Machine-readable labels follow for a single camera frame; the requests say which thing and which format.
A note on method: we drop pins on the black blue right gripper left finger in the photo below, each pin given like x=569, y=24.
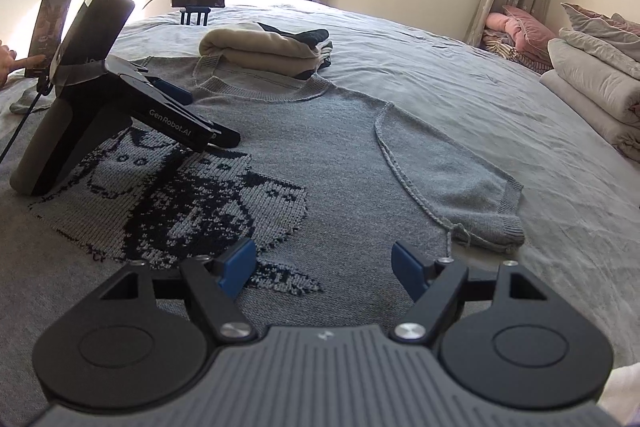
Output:
x=212, y=286

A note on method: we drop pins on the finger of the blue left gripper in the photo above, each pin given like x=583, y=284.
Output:
x=162, y=91

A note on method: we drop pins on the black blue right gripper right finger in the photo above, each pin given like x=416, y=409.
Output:
x=435, y=287

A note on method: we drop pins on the grey knitted cat sweater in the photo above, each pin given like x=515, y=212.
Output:
x=280, y=176

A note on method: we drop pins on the person's hand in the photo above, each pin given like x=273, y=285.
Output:
x=9, y=62

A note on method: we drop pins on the blue phone stand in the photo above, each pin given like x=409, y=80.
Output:
x=200, y=13

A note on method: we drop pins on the upright black smartphone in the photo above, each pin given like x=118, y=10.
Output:
x=47, y=34

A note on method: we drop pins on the folded beige garment stack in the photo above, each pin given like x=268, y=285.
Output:
x=269, y=49

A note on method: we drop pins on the grey bed sheet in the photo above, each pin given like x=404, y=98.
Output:
x=580, y=205

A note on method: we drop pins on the white garment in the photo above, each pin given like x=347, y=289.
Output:
x=621, y=395

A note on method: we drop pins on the pink pillow pile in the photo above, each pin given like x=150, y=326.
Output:
x=518, y=37

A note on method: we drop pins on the folded grey duvet stack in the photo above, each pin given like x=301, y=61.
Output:
x=595, y=71

